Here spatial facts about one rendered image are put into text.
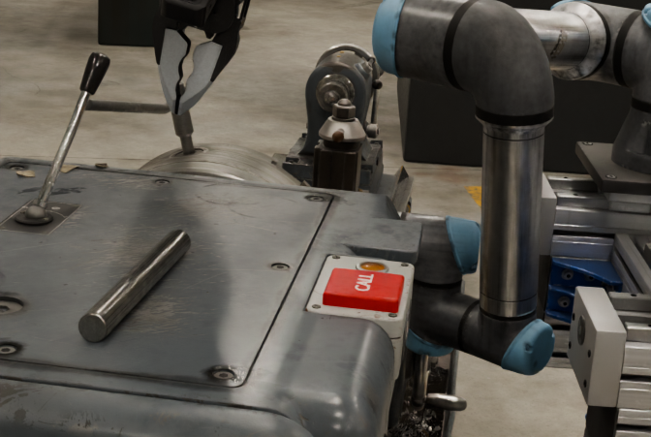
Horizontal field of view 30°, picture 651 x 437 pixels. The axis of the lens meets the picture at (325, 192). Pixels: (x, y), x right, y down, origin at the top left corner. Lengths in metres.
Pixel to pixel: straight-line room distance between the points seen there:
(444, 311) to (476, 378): 2.21
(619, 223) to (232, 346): 1.04
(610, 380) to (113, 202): 0.57
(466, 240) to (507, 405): 2.11
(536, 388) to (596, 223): 2.06
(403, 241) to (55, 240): 0.31
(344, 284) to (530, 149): 0.57
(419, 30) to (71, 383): 0.81
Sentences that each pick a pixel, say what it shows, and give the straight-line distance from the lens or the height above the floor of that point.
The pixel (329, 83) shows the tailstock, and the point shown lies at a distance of 2.51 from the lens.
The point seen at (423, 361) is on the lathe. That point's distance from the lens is 2.06.
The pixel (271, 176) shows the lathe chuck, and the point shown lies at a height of 1.22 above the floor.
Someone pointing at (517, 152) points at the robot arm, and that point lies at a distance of 1.49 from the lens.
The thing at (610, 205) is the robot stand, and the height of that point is 1.11.
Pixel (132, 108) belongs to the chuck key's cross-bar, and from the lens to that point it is 1.31.
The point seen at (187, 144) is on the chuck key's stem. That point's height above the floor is 1.24.
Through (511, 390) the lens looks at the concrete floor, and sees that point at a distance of 3.81.
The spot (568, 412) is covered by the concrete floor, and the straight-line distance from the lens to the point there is 3.73.
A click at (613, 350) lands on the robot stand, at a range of 1.35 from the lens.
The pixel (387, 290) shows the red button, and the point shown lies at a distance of 0.97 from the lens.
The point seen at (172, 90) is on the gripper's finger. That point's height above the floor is 1.34.
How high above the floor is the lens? 1.61
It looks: 17 degrees down
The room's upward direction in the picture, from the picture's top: 4 degrees clockwise
